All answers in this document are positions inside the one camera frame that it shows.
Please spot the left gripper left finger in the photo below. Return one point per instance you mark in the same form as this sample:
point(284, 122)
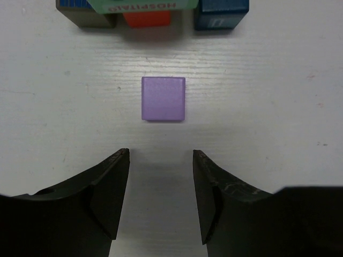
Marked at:
point(76, 217)

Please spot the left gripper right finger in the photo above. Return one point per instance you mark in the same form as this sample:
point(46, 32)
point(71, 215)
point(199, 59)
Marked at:
point(238, 219)

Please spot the purple wood cube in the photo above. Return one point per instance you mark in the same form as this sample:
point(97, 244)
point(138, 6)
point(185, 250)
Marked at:
point(163, 99)

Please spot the dark blue letter cube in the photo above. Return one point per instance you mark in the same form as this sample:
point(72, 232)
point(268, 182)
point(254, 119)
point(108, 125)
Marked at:
point(83, 15)

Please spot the blue wood cube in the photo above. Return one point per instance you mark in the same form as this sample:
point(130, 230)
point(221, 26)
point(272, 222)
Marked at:
point(219, 14)

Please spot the red wood cube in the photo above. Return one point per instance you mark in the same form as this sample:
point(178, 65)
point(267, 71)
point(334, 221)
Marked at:
point(147, 19)

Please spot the green stepped wood block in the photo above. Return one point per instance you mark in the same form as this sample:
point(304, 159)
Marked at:
point(125, 6)

